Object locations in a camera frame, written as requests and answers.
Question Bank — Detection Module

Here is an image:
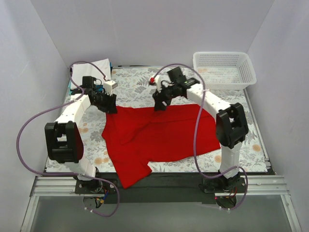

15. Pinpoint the red t shirt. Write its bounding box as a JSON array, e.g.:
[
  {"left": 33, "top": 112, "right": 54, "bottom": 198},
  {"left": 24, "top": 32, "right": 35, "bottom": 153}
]
[{"left": 101, "top": 103, "right": 222, "bottom": 189}]

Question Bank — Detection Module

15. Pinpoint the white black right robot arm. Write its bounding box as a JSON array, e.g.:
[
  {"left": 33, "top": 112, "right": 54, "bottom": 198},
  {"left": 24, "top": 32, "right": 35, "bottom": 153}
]
[{"left": 149, "top": 67, "right": 249, "bottom": 192}]

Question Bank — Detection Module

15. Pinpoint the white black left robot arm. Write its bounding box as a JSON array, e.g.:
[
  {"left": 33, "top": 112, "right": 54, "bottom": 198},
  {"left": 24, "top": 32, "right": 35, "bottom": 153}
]
[{"left": 44, "top": 76, "right": 118, "bottom": 193}]

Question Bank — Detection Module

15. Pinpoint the teal folded t shirt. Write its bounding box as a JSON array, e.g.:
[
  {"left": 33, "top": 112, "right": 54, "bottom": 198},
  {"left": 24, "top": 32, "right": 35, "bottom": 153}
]
[{"left": 68, "top": 62, "right": 113, "bottom": 95}]

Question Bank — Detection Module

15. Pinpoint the floral patterned tablecloth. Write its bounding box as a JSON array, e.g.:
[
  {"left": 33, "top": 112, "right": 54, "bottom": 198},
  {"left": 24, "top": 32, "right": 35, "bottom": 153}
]
[{"left": 46, "top": 67, "right": 269, "bottom": 173}]

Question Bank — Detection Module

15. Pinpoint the white folded t shirt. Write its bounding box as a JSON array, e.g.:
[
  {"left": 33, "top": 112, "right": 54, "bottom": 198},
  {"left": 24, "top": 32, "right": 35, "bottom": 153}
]
[{"left": 71, "top": 58, "right": 111, "bottom": 86}]

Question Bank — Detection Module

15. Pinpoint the white plastic basket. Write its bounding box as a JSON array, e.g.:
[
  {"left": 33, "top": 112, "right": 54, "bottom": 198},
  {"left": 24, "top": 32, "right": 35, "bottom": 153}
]
[{"left": 193, "top": 52, "right": 257, "bottom": 90}]

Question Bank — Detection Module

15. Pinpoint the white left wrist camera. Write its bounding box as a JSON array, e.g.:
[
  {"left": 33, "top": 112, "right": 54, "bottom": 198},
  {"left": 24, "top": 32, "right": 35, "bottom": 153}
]
[{"left": 103, "top": 80, "right": 118, "bottom": 95}]

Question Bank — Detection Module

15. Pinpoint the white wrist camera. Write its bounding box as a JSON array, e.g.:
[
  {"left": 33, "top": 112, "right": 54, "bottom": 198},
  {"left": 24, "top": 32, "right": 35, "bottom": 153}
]
[
  {"left": 103, "top": 80, "right": 118, "bottom": 95},
  {"left": 149, "top": 75, "right": 163, "bottom": 92}
]

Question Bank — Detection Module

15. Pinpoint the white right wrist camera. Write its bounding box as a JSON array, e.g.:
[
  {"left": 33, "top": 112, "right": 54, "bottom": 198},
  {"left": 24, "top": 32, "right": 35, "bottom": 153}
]
[{"left": 149, "top": 75, "right": 163, "bottom": 92}]

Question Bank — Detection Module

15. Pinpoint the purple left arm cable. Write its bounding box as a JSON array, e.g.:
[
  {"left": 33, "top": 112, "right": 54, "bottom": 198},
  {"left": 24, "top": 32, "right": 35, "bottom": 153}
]
[{"left": 15, "top": 61, "right": 121, "bottom": 218}]

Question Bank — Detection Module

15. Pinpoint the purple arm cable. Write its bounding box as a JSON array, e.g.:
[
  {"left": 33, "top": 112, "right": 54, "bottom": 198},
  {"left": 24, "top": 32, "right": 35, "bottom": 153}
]
[
  {"left": 15, "top": 61, "right": 121, "bottom": 218},
  {"left": 152, "top": 63, "right": 248, "bottom": 211}
]

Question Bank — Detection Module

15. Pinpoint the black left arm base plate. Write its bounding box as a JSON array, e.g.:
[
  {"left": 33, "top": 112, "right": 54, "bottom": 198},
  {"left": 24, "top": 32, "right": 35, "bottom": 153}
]
[{"left": 74, "top": 180, "right": 116, "bottom": 194}]

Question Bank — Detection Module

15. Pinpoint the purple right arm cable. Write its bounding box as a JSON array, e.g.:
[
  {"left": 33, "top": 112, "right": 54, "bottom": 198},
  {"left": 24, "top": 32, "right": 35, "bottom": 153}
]
[{"left": 152, "top": 63, "right": 248, "bottom": 211}]

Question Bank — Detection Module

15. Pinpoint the aluminium front rail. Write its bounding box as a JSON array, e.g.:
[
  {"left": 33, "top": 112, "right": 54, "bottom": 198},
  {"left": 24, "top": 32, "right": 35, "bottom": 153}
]
[{"left": 31, "top": 174, "right": 289, "bottom": 202}]

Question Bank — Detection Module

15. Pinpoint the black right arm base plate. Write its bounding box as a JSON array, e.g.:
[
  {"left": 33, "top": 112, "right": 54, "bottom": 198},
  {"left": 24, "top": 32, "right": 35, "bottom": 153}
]
[{"left": 199, "top": 174, "right": 246, "bottom": 193}]

